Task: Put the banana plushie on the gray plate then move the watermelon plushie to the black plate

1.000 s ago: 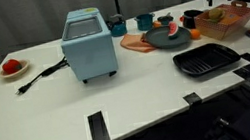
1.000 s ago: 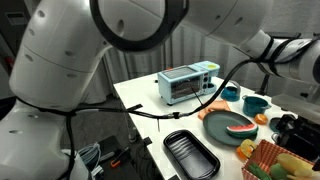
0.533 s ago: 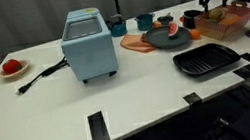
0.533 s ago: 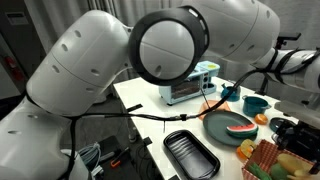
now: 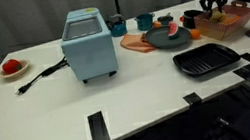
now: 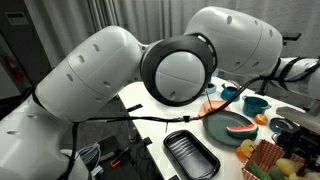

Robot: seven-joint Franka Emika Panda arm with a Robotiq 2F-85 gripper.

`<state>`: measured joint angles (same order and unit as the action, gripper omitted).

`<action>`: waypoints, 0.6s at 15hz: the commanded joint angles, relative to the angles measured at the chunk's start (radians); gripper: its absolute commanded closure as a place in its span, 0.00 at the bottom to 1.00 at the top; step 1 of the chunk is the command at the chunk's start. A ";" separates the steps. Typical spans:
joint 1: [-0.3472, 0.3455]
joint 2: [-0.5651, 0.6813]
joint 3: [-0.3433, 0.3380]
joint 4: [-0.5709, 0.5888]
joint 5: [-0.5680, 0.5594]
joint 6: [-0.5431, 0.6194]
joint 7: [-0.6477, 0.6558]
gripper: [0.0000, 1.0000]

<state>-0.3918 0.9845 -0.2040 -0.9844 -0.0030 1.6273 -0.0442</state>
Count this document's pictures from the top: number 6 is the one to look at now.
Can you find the teal toy pot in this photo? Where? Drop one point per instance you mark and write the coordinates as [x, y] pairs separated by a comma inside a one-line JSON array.
[[253, 106]]

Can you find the red wall fixture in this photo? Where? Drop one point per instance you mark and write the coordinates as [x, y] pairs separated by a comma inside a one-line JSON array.
[[13, 68]]

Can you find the white label plate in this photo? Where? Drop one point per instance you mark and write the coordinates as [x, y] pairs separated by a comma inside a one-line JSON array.
[[17, 18]]

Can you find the black oblong tray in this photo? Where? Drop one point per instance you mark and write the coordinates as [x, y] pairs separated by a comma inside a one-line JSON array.
[[191, 155]]

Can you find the red checkered basket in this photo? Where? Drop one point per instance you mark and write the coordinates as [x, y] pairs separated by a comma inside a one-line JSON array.
[[266, 151]]

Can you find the green pear plushie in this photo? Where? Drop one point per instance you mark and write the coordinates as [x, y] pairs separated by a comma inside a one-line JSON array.
[[277, 174]]

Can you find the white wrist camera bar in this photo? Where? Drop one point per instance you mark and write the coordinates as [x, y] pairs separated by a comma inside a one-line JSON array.
[[296, 116]]

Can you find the black floor device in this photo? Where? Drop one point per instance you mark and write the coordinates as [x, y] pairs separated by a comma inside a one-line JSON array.
[[110, 146]]

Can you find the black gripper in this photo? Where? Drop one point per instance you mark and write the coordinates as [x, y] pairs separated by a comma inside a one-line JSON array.
[[296, 143]]

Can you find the gray plate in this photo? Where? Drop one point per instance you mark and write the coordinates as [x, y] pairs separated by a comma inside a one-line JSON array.
[[216, 128]]

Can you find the green leafy plushie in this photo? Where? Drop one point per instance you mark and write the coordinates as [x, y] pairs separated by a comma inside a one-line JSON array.
[[258, 170]]

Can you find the yellow banana plushie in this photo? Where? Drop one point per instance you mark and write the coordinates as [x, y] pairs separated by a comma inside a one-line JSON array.
[[288, 166]]

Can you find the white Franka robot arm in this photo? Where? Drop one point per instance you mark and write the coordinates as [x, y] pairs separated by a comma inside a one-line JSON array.
[[100, 66]]

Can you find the teal cup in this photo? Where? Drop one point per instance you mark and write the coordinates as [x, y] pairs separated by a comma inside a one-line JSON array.
[[230, 95]]

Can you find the watermelon slice plushie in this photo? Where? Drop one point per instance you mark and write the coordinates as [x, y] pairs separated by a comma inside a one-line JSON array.
[[241, 128]]

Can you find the black tape strip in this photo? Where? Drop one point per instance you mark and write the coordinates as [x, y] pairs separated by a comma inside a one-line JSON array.
[[135, 107], [147, 141]]

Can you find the orange fruit plushie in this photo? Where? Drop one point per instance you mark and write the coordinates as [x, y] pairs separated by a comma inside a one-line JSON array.
[[240, 154], [261, 119]]

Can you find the orange cloth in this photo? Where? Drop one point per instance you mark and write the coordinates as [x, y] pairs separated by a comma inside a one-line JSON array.
[[219, 105]]

